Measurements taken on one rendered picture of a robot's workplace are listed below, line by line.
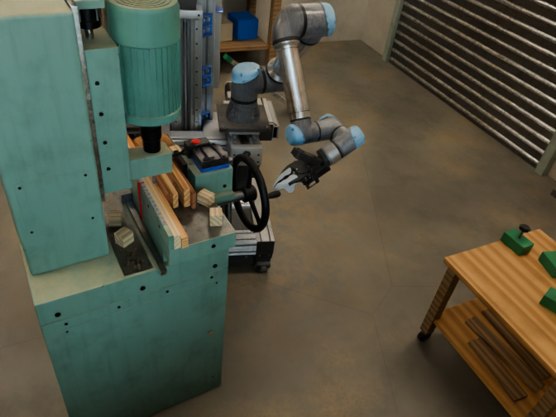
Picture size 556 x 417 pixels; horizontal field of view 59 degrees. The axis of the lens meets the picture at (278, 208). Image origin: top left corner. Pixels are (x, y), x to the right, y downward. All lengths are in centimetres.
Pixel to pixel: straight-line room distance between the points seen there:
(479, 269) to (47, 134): 167
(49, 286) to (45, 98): 54
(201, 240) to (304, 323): 110
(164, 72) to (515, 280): 158
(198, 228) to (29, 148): 51
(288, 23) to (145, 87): 65
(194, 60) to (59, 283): 110
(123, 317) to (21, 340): 92
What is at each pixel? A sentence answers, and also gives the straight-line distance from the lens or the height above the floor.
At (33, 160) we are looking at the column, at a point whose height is 118.
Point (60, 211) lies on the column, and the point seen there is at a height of 101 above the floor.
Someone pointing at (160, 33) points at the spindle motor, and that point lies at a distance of 129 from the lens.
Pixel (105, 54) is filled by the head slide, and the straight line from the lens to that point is 129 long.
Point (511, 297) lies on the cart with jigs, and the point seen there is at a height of 53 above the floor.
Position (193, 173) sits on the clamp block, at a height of 96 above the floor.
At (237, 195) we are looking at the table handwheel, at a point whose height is 82.
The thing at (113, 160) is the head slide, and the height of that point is 111.
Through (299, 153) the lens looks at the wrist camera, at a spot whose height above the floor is 102.
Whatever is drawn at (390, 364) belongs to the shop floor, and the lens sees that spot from 241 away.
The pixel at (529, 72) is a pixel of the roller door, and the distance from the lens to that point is 417.
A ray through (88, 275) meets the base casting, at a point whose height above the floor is 80.
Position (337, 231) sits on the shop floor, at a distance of 295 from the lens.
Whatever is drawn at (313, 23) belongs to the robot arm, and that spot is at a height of 133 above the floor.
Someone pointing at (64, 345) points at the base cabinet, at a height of 60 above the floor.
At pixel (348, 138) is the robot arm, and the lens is 174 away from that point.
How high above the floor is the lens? 190
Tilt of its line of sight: 39 degrees down
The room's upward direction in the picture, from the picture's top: 8 degrees clockwise
